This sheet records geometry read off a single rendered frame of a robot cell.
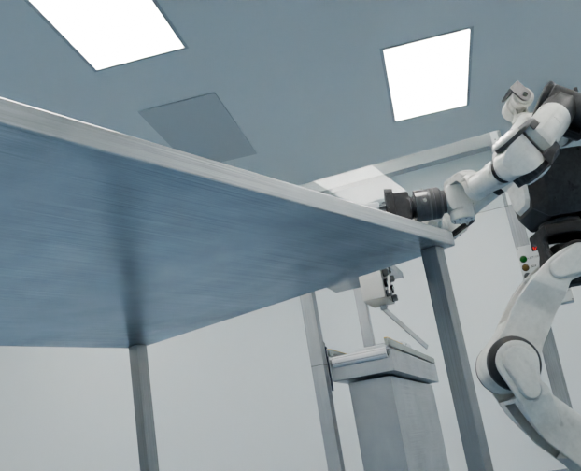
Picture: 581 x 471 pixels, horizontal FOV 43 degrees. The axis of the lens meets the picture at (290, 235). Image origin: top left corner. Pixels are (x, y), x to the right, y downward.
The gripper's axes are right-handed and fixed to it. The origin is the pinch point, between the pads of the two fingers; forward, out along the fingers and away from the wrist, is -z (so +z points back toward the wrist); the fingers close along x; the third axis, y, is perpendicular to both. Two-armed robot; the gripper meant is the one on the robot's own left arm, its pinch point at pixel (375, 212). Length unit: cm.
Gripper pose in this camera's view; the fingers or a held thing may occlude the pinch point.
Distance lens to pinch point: 207.1
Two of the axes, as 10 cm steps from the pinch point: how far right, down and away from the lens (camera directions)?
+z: 9.8, -1.6, -0.7
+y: 1.1, 2.8, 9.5
